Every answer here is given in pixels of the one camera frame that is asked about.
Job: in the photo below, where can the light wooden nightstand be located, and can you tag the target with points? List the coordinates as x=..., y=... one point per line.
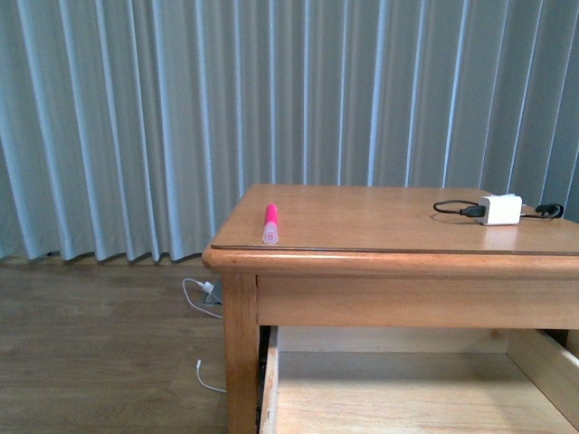
x=379, y=257

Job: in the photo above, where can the grey pleated curtain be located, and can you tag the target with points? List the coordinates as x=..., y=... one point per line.
x=133, y=127

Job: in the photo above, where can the pink marker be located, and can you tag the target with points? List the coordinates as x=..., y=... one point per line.
x=270, y=234

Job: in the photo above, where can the wooden drawer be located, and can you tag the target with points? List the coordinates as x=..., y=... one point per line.
x=417, y=380

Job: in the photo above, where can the grey floor socket box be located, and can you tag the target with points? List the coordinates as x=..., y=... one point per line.
x=212, y=293

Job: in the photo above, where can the white power adapter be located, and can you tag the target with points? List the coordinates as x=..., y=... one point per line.
x=502, y=209

